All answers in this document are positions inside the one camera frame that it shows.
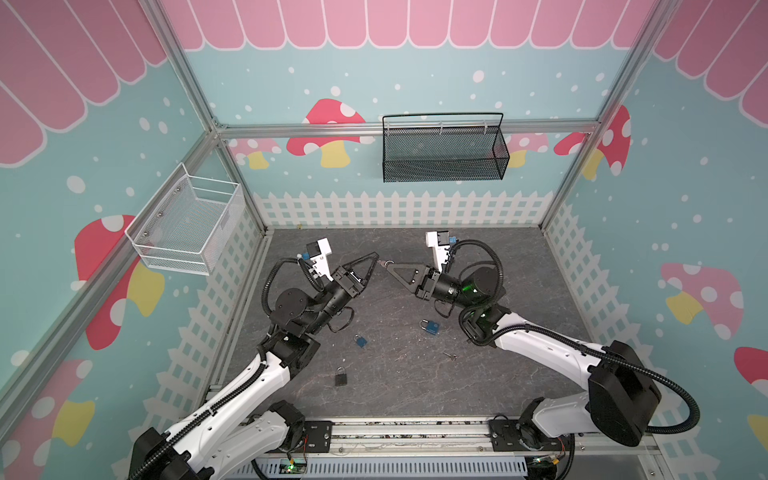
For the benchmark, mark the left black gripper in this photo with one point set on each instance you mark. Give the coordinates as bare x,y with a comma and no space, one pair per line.
340,274

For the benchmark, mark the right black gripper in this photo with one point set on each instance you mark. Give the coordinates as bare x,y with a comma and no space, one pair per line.
424,282

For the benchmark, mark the black padlock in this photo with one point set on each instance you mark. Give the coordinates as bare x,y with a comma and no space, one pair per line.
341,377

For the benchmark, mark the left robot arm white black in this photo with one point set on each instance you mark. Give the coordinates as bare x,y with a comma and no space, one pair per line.
295,319

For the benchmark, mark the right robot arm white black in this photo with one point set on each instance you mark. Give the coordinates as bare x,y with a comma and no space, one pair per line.
620,397

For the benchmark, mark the blue padlock silver shackle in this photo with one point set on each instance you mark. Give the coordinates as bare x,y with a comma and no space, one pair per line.
430,327

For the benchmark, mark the black mesh wall basket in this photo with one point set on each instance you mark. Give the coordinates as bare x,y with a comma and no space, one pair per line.
442,147

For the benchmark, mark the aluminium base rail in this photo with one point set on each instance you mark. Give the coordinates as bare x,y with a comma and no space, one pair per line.
386,436

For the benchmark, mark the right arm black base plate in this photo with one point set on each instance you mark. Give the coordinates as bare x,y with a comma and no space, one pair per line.
508,435

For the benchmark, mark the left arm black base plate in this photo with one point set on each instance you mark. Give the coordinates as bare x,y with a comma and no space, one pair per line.
318,436

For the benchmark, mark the white wire wall basket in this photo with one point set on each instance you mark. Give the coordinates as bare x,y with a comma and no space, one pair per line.
187,223

